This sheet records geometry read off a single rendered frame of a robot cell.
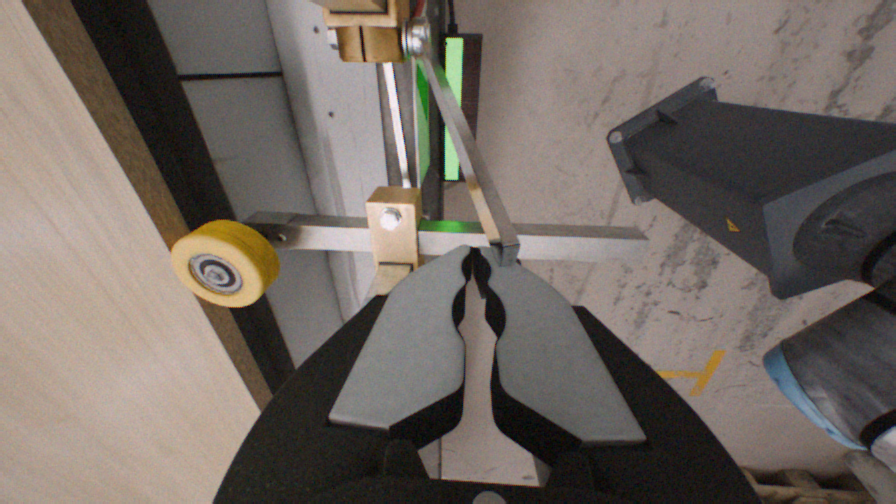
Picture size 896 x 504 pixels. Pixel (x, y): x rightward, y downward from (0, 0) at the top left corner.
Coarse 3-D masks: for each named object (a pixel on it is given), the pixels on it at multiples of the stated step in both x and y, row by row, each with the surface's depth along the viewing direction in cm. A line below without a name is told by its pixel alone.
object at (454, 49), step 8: (448, 40) 33; (456, 40) 33; (448, 48) 34; (456, 48) 34; (448, 56) 34; (456, 56) 34; (448, 64) 35; (456, 64) 35; (448, 72) 35; (456, 72) 35; (448, 80) 36; (456, 80) 35; (456, 88) 36; (456, 96) 36; (448, 136) 39; (448, 144) 39; (448, 152) 40; (448, 160) 40; (456, 160) 40; (448, 168) 41; (456, 168) 41; (448, 176) 42; (456, 176) 42
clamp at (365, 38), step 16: (400, 0) 20; (336, 16) 19; (352, 16) 19; (368, 16) 19; (384, 16) 19; (400, 16) 20; (336, 32) 21; (352, 32) 20; (368, 32) 20; (384, 32) 20; (400, 32) 21; (336, 48) 22; (352, 48) 20; (368, 48) 20; (384, 48) 20; (400, 48) 21
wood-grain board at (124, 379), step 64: (0, 0) 18; (64, 0) 19; (0, 64) 19; (64, 64) 19; (0, 128) 22; (64, 128) 21; (128, 128) 23; (0, 192) 24; (64, 192) 24; (128, 192) 24; (0, 256) 28; (64, 256) 28; (128, 256) 27; (0, 320) 33; (64, 320) 32; (128, 320) 32; (192, 320) 31; (0, 384) 40; (64, 384) 39; (128, 384) 38; (192, 384) 37; (256, 384) 39; (0, 448) 50; (64, 448) 49; (128, 448) 48; (192, 448) 47
